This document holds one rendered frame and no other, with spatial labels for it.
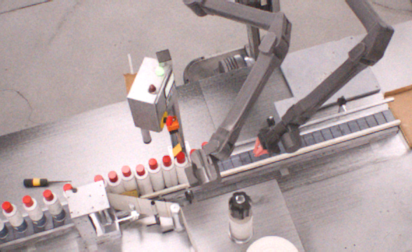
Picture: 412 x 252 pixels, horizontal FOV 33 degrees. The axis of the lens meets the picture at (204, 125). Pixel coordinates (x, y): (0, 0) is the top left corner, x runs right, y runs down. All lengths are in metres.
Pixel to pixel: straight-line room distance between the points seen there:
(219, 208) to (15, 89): 1.89
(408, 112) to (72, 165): 1.41
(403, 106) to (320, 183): 0.51
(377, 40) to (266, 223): 0.80
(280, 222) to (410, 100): 0.80
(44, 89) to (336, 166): 1.97
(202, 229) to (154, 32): 1.89
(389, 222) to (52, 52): 2.37
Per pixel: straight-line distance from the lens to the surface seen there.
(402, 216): 2.80
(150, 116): 2.31
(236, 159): 2.78
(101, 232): 2.64
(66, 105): 4.08
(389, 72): 3.12
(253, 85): 2.22
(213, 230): 2.66
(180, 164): 2.60
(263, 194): 2.72
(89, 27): 4.38
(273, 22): 2.28
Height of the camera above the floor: 3.34
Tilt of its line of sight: 59 degrees down
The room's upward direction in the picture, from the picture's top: 6 degrees counter-clockwise
